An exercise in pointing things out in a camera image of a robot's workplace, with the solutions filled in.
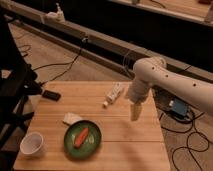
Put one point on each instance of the orange carrot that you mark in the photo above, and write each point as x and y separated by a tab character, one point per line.
81	137

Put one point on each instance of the green plate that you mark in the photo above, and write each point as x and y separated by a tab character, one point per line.
89	146

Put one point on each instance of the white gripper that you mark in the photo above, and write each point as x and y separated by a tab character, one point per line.
137	93

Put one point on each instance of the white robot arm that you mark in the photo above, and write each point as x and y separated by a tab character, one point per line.
152	71

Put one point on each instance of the white object on rail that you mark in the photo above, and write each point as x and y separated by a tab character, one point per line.
58	15

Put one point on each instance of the black stand left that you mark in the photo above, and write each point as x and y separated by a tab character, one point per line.
17	82

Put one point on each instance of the white bottle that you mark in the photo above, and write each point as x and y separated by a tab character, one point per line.
113	94

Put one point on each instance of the black rectangular device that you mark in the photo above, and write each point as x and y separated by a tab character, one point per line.
51	95

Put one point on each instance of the white cup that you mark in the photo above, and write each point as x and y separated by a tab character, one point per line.
32	145

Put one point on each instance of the blue box on floor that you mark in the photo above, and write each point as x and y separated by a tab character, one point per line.
178	108

